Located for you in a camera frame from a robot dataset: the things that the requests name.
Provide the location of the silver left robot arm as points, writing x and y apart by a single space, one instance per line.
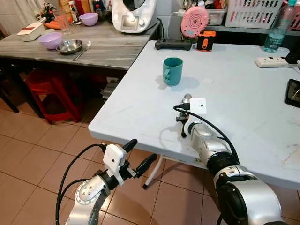
86 194

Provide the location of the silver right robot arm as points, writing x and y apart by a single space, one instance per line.
248 197

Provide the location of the small white round disc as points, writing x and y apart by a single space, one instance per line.
207 81

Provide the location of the teal ceramic mug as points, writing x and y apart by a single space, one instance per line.
173 71

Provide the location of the white folding table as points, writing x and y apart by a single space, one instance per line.
234 117

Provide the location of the black handheld controller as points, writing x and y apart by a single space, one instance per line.
173 45

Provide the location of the orange and black device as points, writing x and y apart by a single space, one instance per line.
206 42

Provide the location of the red plastic stool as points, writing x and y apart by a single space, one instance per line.
54 96

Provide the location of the pink round gadget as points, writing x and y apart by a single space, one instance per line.
194 21

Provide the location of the grey wood grain table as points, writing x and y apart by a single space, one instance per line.
112 47

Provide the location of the white power strip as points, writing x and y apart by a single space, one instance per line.
269 62

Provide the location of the clear plastic container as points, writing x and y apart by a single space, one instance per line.
216 17

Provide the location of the white kitchen food processor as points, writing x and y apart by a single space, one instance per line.
133 18

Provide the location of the black flat screen device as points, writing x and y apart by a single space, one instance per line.
293 93

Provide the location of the stainless steel bowl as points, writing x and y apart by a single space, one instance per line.
69 47

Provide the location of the black power plug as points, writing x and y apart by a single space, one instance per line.
293 58

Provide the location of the white plastic basket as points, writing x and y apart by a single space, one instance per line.
253 13

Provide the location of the clear plastic water bottle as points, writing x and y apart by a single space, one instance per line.
277 33

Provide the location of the large purple bowl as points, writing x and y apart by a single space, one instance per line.
50 41

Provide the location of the small purple bowl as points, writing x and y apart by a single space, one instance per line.
89 19

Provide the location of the clear drinking glass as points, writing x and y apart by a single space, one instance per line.
62 22

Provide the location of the orange carrot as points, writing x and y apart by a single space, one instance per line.
51 25

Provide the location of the white box with red stripe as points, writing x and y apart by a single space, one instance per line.
31 32

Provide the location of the red plastic basket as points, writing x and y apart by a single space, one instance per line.
295 21

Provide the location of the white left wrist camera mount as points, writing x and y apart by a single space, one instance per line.
113 157

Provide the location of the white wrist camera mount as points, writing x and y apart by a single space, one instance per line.
198 106
113 157

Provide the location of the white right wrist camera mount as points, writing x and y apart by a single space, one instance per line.
198 106

